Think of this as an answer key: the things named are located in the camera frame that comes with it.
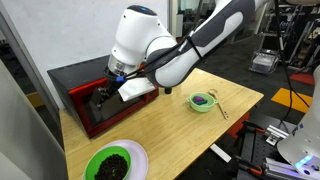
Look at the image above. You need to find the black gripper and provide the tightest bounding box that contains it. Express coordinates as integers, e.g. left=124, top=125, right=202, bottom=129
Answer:
left=91, top=86, right=118, bottom=108

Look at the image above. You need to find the red black microwave oven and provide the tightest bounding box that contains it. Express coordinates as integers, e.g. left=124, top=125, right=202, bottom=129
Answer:
left=47, top=56, right=159, bottom=138

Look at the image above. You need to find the white round plate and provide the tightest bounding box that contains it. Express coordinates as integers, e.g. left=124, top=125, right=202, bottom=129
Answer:
left=91, top=139, right=149, bottom=180

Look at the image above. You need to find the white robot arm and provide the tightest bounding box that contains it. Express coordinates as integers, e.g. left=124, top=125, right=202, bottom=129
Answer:
left=91, top=0, right=269, bottom=108

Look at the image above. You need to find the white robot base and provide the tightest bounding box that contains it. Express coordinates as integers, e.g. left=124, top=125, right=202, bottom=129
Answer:
left=277, top=66, right=320, bottom=180

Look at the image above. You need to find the black cup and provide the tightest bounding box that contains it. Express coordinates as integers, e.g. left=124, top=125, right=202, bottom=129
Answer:
left=164, top=87, right=173, bottom=94

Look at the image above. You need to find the bright green bowl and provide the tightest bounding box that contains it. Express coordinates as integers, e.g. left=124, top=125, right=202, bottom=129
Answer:
left=83, top=146, right=131, bottom=180

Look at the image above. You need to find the purple toy vegetable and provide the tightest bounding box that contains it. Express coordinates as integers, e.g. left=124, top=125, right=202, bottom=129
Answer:
left=193, top=96, right=207, bottom=104

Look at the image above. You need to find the mint green bowl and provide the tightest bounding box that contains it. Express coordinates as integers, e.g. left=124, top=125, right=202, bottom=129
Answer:
left=186, top=92, right=218, bottom=113

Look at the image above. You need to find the wooden spoon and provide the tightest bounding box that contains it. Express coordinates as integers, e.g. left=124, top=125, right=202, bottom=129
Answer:
left=208, top=89, right=229, bottom=120

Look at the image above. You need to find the white block on floor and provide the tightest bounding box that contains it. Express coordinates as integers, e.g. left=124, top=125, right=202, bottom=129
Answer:
left=210, top=144, right=231, bottom=163

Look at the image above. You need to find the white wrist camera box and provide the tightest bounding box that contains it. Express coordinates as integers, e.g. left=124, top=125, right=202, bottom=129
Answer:
left=118, top=77, right=156, bottom=101

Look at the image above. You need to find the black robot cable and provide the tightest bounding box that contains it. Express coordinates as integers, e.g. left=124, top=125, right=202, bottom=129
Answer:
left=273, top=0, right=313, bottom=124

